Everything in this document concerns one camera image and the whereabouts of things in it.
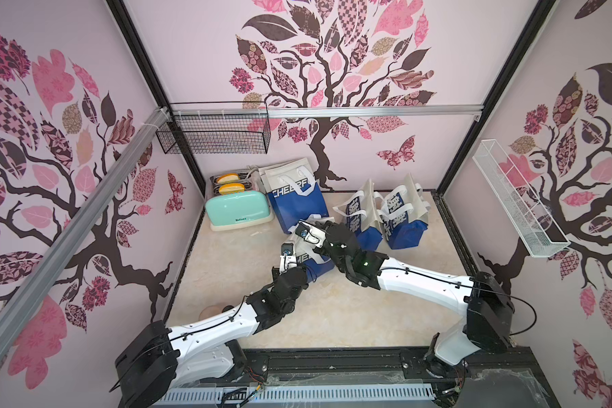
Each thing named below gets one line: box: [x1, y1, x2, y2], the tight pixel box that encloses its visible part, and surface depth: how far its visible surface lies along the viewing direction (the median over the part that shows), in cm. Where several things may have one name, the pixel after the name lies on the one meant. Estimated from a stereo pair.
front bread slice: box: [218, 182, 245, 196], surface depth 98 cm
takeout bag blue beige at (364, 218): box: [332, 178, 386, 253], surface depth 89 cm
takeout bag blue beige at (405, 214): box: [374, 172, 431, 250], surface depth 94 cm
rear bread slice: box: [216, 173, 239, 185], surface depth 101 cm
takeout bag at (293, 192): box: [258, 158, 329, 234], surface depth 100 cm
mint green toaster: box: [205, 168, 275, 232], surface depth 105 cm
